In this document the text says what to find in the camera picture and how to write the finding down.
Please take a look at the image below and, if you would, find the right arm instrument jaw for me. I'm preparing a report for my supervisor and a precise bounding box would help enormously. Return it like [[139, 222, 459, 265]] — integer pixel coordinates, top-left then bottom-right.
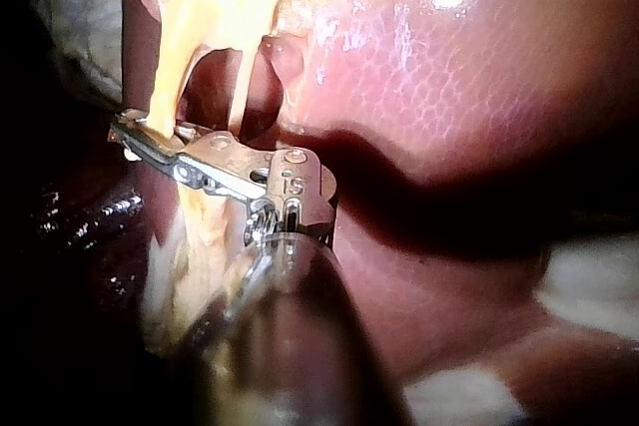
[[107, 123, 188, 179], [114, 108, 205, 147]]

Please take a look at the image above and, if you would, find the right arm instrument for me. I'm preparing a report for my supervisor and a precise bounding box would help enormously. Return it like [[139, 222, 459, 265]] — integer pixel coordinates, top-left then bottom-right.
[[173, 130, 339, 251]]

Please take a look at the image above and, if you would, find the thin tube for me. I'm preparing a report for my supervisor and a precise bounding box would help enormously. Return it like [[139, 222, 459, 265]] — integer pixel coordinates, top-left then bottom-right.
[[147, 0, 206, 142], [231, 45, 255, 129]]

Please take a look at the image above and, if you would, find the dark red liver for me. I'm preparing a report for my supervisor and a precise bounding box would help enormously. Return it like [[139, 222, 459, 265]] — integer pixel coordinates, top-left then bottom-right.
[[0, 0, 639, 426]]

